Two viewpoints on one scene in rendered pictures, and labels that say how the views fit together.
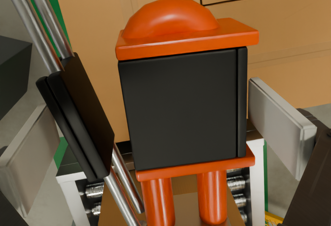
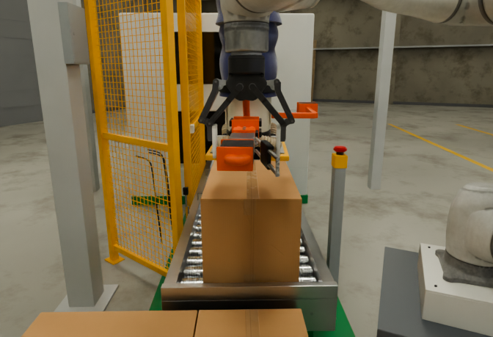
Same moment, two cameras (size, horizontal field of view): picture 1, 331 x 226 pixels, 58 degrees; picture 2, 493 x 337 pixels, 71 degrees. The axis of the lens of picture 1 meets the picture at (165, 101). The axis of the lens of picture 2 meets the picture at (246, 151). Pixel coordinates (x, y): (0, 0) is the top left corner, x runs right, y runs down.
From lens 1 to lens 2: 65 cm
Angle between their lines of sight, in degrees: 53
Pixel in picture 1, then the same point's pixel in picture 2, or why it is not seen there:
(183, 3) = (233, 158)
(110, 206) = (292, 252)
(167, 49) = (240, 147)
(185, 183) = (233, 263)
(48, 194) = (367, 322)
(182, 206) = not seen: hidden behind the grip
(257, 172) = (173, 269)
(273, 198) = (152, 288)
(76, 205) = (323, 269)
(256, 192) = (177, 258)
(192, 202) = not seen: hidden behind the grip
